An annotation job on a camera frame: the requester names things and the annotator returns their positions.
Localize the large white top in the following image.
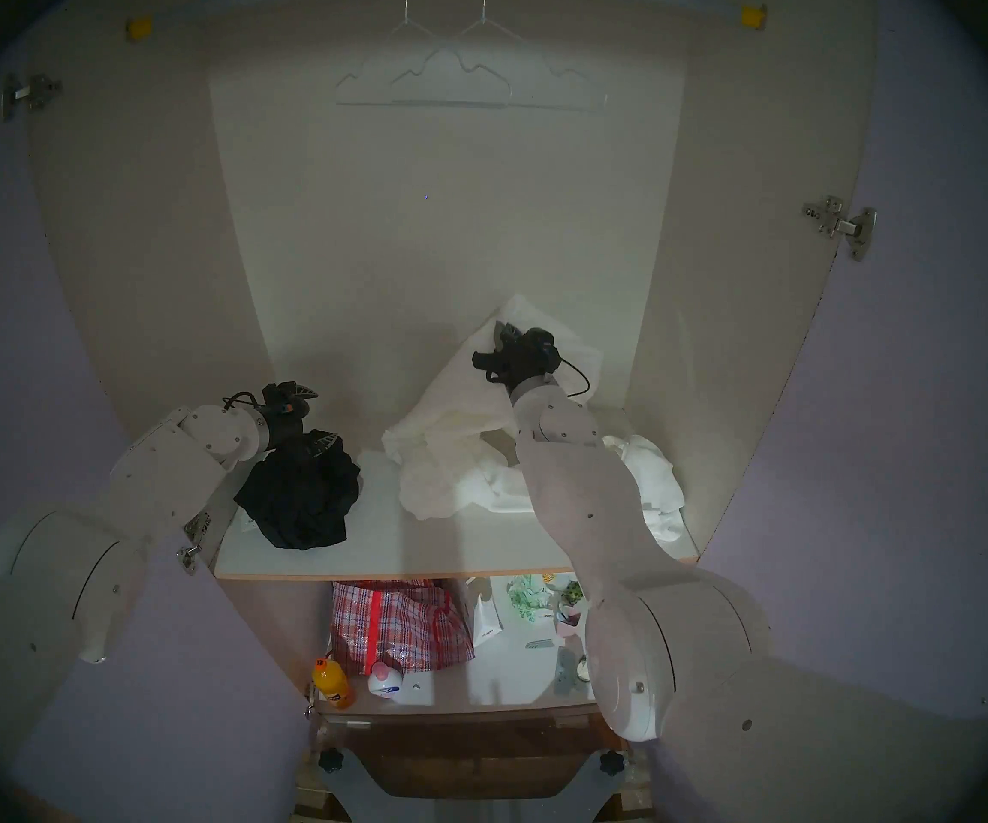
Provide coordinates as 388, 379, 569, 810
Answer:
381, 294, 606, 522

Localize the black top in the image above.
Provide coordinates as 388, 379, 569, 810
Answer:
234, 431, 364, 550

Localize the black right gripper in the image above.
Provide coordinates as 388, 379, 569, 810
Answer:
471, 319, 562, 389

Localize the green patterned package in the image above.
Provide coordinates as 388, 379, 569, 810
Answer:
507, 574, 557, 621

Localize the brown wooden drawer front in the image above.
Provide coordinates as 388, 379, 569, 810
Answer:
314, 706, 611, 801

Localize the purple wardrobe door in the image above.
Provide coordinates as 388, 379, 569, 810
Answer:
0, 0, 313, 823
691, 0, 988, 719

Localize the white wire clothes hanger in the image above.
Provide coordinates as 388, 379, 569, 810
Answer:
389, 0, 611, 112
335, 0, 516, 108

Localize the orange plastic bottle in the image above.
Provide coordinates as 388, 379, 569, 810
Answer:
312, 657, 355, 709

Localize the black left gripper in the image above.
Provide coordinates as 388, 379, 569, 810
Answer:
261, 381, 340, 458

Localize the red plaid woven bag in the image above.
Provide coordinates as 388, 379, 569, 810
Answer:
329, 580, 475, 675

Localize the small white paper bag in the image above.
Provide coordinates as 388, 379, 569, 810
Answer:
470, 586, 505, 648

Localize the metal wardrobe door hinge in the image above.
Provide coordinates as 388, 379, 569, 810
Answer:
801, 195, 877, 262
178, 513, 212, 574
1, 74, 63, 121

